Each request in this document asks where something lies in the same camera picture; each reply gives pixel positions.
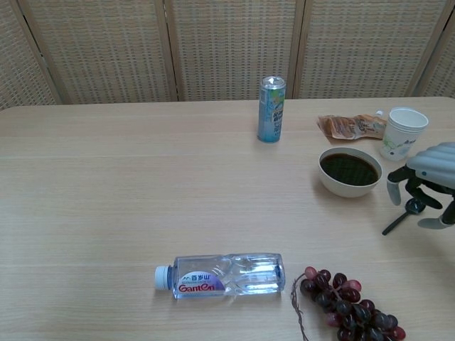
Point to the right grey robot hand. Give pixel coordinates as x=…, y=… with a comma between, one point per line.
x=435, y=165

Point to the black plastic spoon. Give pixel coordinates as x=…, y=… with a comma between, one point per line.
x=396, y=222

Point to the white bowl with dark liquid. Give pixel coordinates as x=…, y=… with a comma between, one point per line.
x=350, y=188

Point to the white printed paper cup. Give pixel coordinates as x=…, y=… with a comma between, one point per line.
x=398, y=138

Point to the orange spouted snack pouch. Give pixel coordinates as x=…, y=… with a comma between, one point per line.
x=346, y=127

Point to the bunch of red grapes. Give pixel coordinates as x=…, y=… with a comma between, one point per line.
x=350, y=307

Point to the light blue drink can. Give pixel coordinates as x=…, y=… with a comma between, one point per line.
x=271, y=113

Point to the woven rattan folding screen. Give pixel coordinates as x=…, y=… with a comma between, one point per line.
x=227, y=49

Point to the clear plastic water bottle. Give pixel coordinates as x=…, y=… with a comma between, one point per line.
x=220, y=277

